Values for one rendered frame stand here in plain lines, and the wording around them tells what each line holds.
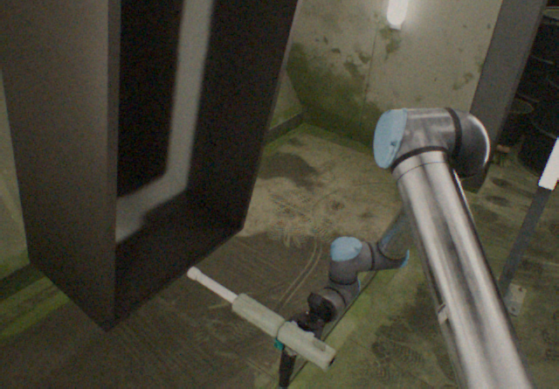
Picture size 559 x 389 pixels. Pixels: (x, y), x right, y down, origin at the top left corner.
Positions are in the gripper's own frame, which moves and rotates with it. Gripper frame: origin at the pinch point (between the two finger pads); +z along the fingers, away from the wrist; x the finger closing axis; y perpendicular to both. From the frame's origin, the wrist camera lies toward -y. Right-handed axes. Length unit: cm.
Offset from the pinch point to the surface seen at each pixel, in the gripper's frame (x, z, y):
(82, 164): 42, 28, -46
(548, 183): -41, -111, -25
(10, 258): 122, 9, 36
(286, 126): 117, -179, 26
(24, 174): 68, 27, -32
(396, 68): 56, -196, -30
